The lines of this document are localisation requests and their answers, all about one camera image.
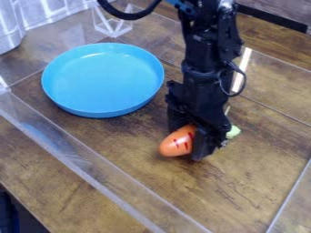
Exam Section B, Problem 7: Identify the orange toy carrot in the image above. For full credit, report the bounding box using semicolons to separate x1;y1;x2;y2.
157;106;243;158

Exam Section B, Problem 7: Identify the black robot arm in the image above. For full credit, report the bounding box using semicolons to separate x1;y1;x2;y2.
166;0;243;160

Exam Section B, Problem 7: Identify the dark baseboard strip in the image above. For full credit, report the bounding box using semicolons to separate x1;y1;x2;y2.
238;5;307;34

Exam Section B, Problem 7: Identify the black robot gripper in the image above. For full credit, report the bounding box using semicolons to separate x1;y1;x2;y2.
166;73;233;161

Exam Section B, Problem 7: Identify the white checked curtain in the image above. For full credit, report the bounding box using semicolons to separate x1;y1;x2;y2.
0;0;97;55

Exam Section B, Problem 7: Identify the blue round plastic tray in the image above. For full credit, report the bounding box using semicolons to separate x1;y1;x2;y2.
42;43;166;118

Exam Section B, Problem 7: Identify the clear acrylic barrier wall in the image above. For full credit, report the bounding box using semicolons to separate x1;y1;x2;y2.
0;11;311;233

